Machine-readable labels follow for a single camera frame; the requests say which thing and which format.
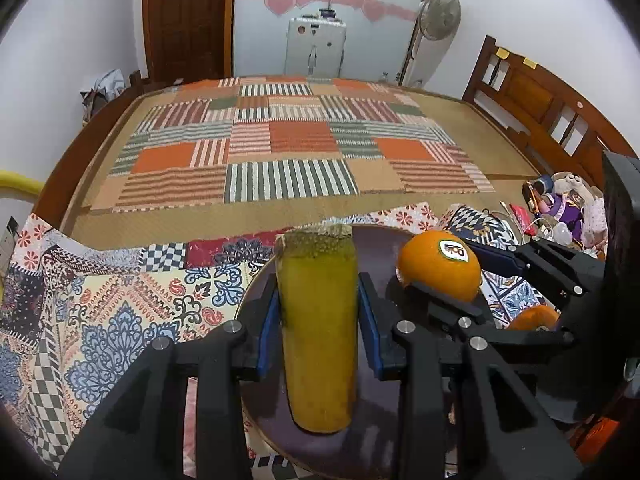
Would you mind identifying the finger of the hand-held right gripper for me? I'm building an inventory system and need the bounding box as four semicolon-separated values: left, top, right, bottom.
409;281;575;357
469;236;607;302

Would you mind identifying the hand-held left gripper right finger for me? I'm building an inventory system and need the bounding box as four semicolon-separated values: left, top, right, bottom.
357;272;585;480

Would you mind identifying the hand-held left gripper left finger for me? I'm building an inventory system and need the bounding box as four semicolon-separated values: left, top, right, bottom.
59;276;282;480

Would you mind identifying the large orange with sticker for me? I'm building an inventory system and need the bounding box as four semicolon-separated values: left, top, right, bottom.
396;230;482;303

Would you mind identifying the yellow-green sponge block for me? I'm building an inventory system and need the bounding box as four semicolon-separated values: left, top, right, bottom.
275;225;360;434

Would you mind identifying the dark purple round plate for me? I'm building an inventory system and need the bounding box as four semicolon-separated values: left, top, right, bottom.
237;225;493;480

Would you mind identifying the blue checkered printed cloth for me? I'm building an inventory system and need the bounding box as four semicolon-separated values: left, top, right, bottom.
436;203;526;253

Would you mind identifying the small orange tangerine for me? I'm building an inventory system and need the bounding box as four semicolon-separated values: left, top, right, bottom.
506;305;561;332

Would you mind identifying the pile of stuffed toys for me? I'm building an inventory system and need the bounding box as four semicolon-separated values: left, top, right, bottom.
522;171;607;251

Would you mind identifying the woven bamboo bed mat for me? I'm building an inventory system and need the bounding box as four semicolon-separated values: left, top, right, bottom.
59;76;543;252

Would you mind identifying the printed patterned cloth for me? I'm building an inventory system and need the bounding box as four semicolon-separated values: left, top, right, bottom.
0;202;556;480

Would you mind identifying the wooden headboard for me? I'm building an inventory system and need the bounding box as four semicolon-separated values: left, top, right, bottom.
461;35;613;188

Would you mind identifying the striped patchwork blanket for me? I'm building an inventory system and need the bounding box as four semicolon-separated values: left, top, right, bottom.
90;76;496;213

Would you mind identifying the white standing fan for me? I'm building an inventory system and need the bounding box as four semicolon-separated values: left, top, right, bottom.
400;0;462;87

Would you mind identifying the silver suitcase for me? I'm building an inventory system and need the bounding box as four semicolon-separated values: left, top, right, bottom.
284;10;348;77

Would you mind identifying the yellow foam tube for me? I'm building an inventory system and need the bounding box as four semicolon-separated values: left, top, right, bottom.
0;170;41;197

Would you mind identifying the pile of clothes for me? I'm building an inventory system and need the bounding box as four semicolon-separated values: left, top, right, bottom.
80;69;126;123

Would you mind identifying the glass door with heart stickers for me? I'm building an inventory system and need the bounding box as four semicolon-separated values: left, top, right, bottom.
233;0;434;81

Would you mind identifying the brown wooden door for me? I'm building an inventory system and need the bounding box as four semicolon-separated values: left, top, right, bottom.
142;0;238;81

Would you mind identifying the wooden bed frame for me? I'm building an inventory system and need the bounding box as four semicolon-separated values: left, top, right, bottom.
31;74;608;221

